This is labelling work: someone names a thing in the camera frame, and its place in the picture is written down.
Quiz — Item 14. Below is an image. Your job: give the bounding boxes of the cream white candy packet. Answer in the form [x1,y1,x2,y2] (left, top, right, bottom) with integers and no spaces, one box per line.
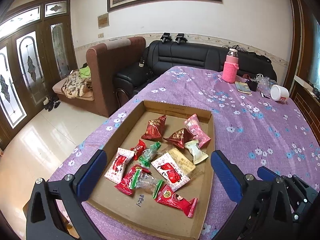
[184,140,209,165]

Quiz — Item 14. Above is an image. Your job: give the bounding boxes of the beige cracker packet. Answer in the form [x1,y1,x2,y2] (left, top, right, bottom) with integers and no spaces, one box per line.
[166,146,196,175]

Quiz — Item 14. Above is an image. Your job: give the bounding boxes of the white red square packet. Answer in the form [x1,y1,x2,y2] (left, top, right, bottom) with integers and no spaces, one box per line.
[151,153,190,192]

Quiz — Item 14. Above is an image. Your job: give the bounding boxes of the pink long snack packet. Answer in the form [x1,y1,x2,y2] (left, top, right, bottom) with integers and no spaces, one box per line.
[184,114,211,148]

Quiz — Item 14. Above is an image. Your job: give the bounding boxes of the small red twist candy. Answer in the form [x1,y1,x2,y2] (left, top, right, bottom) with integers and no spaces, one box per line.
[130,140,146,160]

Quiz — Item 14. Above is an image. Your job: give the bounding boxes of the green clear candy wrapper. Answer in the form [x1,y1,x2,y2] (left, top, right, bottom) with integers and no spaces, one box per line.
[138,141,161,169]

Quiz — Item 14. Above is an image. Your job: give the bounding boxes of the long red cartoon snack packet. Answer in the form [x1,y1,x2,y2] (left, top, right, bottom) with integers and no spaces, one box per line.
[155,184,198,218]

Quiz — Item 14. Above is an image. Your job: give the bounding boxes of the dark red pyramid snack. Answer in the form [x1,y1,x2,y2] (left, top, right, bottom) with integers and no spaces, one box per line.
[164,128,194,149]
[141,115,167,140]

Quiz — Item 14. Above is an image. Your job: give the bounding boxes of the white red candy packet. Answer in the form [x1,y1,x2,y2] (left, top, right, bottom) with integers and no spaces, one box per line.
[104,147,134,184]

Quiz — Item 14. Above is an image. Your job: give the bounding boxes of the shallow cardboard box tray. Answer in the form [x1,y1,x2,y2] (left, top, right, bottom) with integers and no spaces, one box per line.
[86,100,216,240]

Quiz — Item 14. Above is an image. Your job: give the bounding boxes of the white plastic jar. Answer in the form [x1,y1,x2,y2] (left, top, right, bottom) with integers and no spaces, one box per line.
[270,85,289,102]

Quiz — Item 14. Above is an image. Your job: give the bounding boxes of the shoes on floor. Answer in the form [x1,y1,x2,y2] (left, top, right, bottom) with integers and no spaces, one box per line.
[43,96,61,112]

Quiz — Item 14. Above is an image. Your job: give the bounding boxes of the black small cup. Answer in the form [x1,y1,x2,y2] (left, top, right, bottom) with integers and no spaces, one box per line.
[246,79,258,92]

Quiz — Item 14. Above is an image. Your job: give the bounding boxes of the clear plastic bag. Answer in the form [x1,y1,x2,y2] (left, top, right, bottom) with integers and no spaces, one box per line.
[256,74,277,98]

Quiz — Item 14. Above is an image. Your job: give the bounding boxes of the small booklet on table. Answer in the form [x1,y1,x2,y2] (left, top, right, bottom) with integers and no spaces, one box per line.
[235,81,251,94]

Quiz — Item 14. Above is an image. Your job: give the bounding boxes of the patterned clothes pile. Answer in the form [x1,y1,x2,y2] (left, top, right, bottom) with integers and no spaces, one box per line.
[61,66,93,99]

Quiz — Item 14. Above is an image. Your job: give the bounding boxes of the wooden cabinet with mirror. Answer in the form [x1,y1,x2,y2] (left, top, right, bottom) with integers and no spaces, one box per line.
[284,0,319,140]

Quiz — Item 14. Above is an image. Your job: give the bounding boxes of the pink sleeved water bottle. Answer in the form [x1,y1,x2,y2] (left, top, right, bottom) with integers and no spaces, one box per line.
[222,48,239,83]

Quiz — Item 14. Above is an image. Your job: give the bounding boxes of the brown fabric armchair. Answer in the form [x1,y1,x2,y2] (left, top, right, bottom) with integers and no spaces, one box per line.
[53,36,146,117]

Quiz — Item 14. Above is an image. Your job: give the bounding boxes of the wooden glass door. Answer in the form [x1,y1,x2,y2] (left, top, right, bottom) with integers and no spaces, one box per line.
[1,0,77,149]

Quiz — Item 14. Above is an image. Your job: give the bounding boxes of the black leather sofa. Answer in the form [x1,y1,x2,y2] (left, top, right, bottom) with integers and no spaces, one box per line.
[113,39,278,103]

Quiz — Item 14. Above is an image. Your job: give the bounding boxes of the small wall plaque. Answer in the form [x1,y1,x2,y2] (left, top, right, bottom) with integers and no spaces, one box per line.
[98,13,110,29]

